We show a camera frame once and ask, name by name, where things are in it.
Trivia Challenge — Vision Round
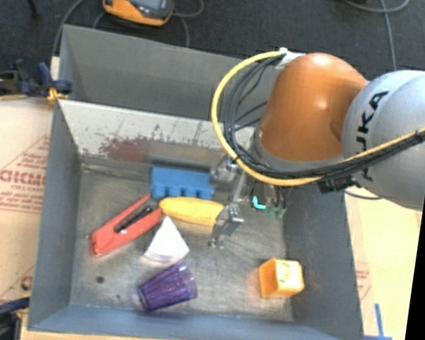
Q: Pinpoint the grey metal bin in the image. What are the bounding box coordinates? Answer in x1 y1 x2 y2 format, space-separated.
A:
17 24 408 340

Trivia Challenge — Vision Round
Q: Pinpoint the white cone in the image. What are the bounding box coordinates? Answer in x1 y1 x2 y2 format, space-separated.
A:
142 213 196 268

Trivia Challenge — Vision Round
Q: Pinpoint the purple plastic cup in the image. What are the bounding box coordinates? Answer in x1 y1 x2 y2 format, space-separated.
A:
133 256 203 320

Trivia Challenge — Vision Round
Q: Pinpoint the orange plastic cup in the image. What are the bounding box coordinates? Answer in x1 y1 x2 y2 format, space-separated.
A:
254 255 308 305

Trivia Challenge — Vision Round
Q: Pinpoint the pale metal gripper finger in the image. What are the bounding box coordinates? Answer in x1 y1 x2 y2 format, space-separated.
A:
207 204 234 250
218 204 247 253

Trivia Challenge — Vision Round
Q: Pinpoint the blue ridged sponge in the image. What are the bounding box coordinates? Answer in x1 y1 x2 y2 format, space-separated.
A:
146 165 219 208

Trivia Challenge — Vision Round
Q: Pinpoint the red stapler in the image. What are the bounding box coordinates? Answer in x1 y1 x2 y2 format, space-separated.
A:
85 186 167 267

